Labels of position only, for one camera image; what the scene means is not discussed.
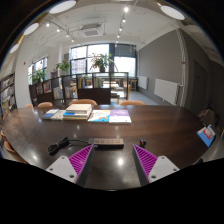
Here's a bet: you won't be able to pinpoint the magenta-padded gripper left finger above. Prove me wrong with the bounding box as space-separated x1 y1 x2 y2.
45 144 95 186

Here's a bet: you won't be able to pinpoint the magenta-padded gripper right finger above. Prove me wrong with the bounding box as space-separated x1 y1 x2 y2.
131 144 180 187

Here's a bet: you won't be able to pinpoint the black power strip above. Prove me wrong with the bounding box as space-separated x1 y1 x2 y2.
88 137 125 150

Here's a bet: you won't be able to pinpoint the orange chair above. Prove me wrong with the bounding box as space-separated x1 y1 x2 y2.
3 139 28 164

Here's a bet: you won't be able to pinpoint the thin white book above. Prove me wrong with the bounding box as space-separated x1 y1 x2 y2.
51 109 68 121

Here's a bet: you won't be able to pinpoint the blue box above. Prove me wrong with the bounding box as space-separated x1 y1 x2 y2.
196 124 217 148

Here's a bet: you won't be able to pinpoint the thin blue book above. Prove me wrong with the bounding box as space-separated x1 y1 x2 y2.
42 108 60 120

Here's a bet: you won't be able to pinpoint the thick cream book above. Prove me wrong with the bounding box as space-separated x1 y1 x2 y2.
65 103 93 114

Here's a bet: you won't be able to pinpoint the blue and yellow illustrated book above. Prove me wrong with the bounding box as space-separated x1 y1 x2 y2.
87 109 112 124

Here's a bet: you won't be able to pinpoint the purple cover book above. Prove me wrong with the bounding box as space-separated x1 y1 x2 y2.
108 109 132 125

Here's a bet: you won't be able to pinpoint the dark low shelf unit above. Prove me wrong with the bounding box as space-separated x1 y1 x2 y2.
28 71 130 107

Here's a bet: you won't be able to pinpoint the grey door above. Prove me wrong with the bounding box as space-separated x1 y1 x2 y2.
191 61 209 111

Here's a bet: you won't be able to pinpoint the small potted plant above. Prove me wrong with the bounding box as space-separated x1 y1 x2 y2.
31 68 47 84

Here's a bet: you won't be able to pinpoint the medium potted plant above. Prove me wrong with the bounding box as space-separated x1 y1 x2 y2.
55 59 71 76

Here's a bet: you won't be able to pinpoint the small side window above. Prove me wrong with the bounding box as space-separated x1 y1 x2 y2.
28 57 48 84

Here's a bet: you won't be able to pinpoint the large multi-pane window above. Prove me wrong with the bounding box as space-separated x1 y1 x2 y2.
69 43 138 78

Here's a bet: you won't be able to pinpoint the large potted plant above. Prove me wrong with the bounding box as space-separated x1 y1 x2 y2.
89 53 114 73

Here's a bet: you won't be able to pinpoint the ceiling air conditioner unit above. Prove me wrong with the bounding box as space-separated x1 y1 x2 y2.
78 23 104 38

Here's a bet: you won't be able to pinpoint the round white ceiling lamps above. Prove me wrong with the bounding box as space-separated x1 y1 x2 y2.
9 0 185 54

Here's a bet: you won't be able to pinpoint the ceiling spot lights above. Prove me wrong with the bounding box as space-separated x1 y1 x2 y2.
44 6 131 46

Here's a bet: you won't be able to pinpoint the black power strip cable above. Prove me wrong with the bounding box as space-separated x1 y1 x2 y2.
47 136 90 157

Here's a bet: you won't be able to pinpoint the large white wall radiator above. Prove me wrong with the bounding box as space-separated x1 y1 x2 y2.
153 78 181 106

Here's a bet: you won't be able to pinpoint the small white wall radiator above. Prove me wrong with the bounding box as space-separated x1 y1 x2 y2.
137 75 149 90

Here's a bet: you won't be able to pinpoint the tall wall bookshelf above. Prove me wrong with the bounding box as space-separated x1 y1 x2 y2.
0 72 17 118

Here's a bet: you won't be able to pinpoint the white vertical wall pipe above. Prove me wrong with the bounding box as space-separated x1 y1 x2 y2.
176 29 188 107

